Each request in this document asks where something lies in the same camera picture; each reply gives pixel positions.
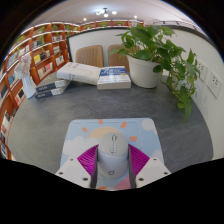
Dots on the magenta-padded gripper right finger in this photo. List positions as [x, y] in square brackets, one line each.
[151, 171]

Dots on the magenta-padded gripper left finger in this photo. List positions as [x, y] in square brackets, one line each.
[75, 171]

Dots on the white computer mouse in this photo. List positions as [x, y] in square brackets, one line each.
[112, 160]

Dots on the pastel printed mouse pad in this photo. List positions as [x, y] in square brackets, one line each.
[80, 136]

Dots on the thick dark hardcover book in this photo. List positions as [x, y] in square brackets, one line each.
[45, 94]
[50, 84]

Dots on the thick white book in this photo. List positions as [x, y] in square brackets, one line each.
[78, 73]

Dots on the white plant pot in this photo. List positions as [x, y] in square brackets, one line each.
[143, 71]

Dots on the tan upholstered chair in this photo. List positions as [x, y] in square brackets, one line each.
[89, 56]
[116, 60]

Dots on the pink and white flower bouquet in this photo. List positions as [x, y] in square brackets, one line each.
[24, 65]

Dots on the orange bookshelf unit with books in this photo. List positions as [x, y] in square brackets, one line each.
[40, 53]

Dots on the green leafy pothos plant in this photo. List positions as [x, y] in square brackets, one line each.
[150, 41]

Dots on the cluster of ceiling lights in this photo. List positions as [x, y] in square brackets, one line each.
[106, 13]

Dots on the white wall outlet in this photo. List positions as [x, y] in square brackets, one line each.
[214, 84]
[202, 70]

